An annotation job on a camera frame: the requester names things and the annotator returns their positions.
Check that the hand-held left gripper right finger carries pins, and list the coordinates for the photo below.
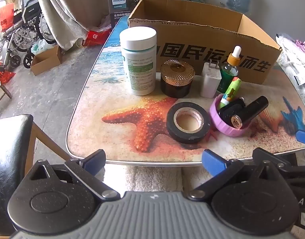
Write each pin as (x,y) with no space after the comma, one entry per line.
(212,161)

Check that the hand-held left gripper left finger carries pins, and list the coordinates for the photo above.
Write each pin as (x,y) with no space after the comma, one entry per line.
(94,161)

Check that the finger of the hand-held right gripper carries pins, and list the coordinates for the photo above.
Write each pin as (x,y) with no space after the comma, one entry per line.
(304,137)
(300,170)

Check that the pink plastic bowl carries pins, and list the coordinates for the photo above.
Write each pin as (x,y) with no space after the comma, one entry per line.
(219,120)

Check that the black cylinder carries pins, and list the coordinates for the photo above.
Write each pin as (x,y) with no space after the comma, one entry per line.
(254,108)

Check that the green and orange tube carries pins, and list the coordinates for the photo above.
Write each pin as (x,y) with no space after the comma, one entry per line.
(231,89)

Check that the white charger plug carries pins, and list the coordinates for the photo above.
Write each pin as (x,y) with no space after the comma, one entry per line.
(211,79)

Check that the dark jar with gold lid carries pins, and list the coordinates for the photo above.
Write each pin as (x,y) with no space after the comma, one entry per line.
(177,79)

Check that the green dropper bottle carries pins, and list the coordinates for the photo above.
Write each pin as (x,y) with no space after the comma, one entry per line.
(228,72)

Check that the large printed cardboard box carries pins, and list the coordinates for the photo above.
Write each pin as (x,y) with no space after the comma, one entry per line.
(192,39)

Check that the black tape roll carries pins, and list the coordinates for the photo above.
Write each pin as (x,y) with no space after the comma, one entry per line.
(172,127)

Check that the white printed bag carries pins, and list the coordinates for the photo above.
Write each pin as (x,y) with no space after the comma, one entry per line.
(294,62)

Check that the black padded chair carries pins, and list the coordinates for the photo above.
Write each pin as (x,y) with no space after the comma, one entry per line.
(10,149)

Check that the white supplement bottle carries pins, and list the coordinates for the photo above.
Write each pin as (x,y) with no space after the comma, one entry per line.
(138,62)

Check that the small open cardboard box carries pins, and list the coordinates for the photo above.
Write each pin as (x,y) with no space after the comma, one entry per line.
(46,61)

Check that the wooden stool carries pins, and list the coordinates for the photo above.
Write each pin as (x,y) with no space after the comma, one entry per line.
(0,92)

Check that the red plastic bag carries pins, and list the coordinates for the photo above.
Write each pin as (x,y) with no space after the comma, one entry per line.
(94,36)

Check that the wheelchair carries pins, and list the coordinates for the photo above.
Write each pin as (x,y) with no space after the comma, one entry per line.
(25,27)

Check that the beige curtain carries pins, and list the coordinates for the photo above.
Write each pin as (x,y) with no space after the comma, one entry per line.
(62,12)

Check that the orange and grey appliance box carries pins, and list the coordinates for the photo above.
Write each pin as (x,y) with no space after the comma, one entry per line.
(120,2)

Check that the orange bag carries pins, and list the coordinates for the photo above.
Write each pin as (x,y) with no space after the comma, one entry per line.
(5,17)

